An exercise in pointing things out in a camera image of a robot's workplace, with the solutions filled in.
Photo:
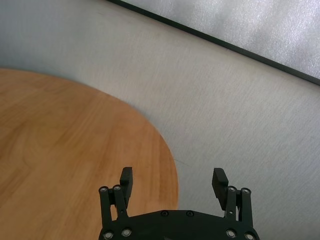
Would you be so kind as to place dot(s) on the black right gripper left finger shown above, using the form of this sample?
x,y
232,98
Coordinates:
x,y
126,187

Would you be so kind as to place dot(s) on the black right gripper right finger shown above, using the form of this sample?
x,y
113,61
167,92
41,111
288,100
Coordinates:
x,y
220,187

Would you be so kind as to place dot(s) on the black wall rail strip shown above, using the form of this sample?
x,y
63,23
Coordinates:
x,y
212,39

